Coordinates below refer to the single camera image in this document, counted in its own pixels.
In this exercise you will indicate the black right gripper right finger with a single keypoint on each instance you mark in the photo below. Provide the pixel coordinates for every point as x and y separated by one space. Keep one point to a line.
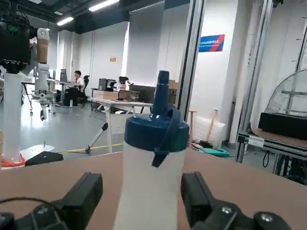
199 198

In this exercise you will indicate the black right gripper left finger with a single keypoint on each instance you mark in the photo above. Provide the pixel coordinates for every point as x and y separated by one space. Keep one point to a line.
79 196

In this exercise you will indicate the transparent sauce bottle blue cap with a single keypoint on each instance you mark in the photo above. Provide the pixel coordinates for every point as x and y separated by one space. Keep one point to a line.
148 191

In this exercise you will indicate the teal floor item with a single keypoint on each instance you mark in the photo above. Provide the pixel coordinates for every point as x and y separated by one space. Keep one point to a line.
214 151

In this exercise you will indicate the black flat floor object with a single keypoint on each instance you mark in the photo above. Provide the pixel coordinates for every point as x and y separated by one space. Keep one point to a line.
44 158

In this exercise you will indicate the white foam sheet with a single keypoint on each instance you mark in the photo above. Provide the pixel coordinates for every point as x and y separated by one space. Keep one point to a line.
204 129

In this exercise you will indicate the wooden stool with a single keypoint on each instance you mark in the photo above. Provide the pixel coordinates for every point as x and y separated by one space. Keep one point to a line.
192 119

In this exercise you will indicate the white desk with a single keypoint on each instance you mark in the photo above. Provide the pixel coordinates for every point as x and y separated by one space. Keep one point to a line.
112 101

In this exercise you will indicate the white column stand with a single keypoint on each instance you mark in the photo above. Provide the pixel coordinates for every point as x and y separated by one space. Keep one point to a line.
12 115

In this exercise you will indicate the cardboard box stack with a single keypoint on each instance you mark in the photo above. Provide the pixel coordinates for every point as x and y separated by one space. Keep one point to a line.
108 94

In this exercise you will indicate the black office chair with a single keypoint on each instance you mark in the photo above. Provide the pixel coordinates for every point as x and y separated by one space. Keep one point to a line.
85 88

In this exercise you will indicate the person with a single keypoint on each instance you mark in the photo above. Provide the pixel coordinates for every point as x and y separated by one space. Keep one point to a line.
76 82

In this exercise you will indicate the black printer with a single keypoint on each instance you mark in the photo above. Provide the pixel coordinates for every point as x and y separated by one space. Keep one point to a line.
105 84

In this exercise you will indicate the black monitor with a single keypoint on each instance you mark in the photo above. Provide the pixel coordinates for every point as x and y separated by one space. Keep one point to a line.
142 93

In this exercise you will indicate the white humanoid robot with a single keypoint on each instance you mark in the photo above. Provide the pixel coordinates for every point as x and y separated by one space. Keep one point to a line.
43 72

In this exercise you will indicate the clear curved display case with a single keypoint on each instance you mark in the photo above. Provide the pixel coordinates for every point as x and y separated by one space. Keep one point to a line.
287 100

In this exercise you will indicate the long ceiling light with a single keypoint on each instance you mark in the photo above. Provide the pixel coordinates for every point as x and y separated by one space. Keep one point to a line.
65 21
103 5

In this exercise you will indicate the aluminium frame side table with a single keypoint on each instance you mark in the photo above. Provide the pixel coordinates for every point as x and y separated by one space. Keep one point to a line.
263 141

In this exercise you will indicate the blue and red wall sign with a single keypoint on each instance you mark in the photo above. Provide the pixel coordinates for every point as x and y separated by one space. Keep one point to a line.
212 43

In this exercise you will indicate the black camera rig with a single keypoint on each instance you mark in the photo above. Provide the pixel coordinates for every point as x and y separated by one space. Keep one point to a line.
14 40

